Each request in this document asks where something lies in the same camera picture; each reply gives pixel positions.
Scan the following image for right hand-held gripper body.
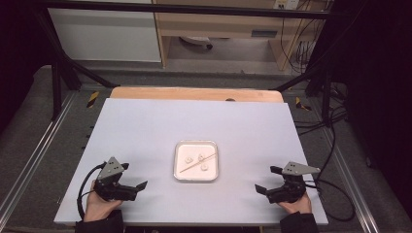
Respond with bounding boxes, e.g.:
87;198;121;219
265;161;321;204

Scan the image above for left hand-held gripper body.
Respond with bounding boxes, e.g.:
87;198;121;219
93;156;137;202

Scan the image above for white square tray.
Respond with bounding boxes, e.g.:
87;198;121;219
173;140;220;183

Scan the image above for thin wooden stick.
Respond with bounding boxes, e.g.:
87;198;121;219
179;152;218;174

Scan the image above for person's right hand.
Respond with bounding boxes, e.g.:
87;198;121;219
277;190;313;216

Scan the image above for person's left hand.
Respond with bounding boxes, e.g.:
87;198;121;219
83;180;123;222

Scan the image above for white table board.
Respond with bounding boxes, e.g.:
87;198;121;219
53;98;328;226

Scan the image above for yellow black tape strip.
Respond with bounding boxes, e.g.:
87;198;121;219
294;96;312;112
86;91;100;109

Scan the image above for wooden table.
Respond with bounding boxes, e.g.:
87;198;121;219
110;86;285;104

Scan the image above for white cabinet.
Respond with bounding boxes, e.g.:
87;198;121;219
48;8;162;63

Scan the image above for office chair base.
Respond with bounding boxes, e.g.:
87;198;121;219
179;36;214;50

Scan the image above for light wooden desk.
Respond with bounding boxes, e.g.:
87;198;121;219
152;0;328;71

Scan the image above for left hand-held gripper black cable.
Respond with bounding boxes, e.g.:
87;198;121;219
76;162;107;221

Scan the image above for hand-held gripper black cable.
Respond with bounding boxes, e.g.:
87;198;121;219
304;178;357;223
76;162;107;221

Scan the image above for right hand-held gripper black cable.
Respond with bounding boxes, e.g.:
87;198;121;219
304;178;357;223

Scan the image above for aluminium floor rail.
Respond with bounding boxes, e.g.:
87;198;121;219
0;91;77;221
324;129;380;233

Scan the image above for black floor cables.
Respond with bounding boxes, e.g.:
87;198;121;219
292;83;349;137

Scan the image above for black metal frame post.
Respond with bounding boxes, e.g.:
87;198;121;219
273;64;334;127
33;6;120;121

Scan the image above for hanging black cables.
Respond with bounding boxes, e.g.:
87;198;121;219
280;0;328;74

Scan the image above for white wall socket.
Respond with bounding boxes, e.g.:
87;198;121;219
273;0;300;10

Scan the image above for black metal frame bar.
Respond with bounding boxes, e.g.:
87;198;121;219
42;1;331;19

